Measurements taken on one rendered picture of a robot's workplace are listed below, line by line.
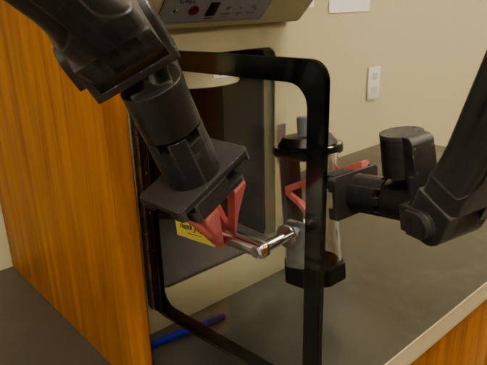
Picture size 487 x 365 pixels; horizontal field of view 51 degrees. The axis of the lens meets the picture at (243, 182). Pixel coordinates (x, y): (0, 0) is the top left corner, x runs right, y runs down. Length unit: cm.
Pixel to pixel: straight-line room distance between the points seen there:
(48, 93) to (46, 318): 41
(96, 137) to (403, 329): 56
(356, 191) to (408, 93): 140
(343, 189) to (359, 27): 111
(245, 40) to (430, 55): 145
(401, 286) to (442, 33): 145
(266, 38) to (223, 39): 9
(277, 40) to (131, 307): 49
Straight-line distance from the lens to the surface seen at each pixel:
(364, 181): 74
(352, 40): 178
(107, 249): 69
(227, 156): 51
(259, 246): 53
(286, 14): 85
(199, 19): 74
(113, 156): 62
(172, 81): 45
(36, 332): 94
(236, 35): 83
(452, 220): 63
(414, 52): 211
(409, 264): 108
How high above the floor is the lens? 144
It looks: 19 degrees down
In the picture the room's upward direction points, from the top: 2 degrees counter-clockwise
